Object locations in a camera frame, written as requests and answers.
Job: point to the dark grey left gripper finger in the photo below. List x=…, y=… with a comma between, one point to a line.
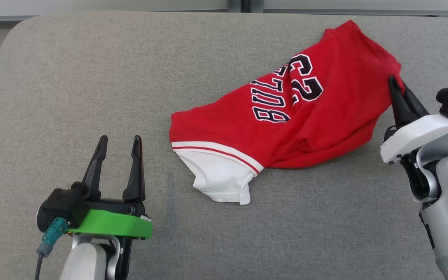
x=135, y=179
x=95, y=175

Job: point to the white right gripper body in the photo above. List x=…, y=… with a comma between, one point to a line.
x=418, y=134

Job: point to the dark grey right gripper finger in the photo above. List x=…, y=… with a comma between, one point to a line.
x=399, y=109
x=416, y=107

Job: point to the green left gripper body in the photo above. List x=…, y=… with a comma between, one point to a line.
x=111, y=223

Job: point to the red basketball jersey white sleeves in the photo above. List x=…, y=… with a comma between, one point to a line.
x=325, y=128

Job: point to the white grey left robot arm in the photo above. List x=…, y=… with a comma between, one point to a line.
x=84, y=260

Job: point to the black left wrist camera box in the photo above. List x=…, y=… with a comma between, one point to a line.
x=62, y=206

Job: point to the grey partition bottom rail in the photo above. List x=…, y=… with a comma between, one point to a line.
x=364, y=11
x=91, y=13

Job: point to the grey partition post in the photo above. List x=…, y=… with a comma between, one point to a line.
x=245, y=4

